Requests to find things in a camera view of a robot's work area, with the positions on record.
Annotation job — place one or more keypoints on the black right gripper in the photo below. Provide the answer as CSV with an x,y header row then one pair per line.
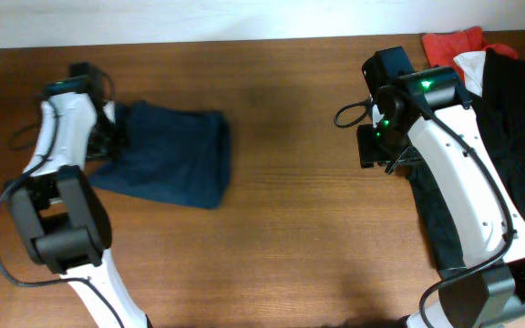
x,y
368,153

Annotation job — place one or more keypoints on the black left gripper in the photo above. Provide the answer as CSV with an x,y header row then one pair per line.
x,y
121,141

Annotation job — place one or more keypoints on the dark blue shorts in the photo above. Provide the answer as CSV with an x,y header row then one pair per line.
x,y
176,157

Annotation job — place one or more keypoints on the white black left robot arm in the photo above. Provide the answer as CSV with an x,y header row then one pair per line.
x,y
58,216

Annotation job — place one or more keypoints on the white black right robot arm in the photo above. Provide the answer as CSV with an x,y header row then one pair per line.
x,y
431,111

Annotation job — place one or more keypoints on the red garment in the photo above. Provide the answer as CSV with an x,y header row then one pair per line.
x,y
441,49

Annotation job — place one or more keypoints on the white garment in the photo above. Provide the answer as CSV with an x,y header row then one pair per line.
x,y
472,64

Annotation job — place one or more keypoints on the black t-shirt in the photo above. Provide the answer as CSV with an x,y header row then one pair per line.
x,y
501,119

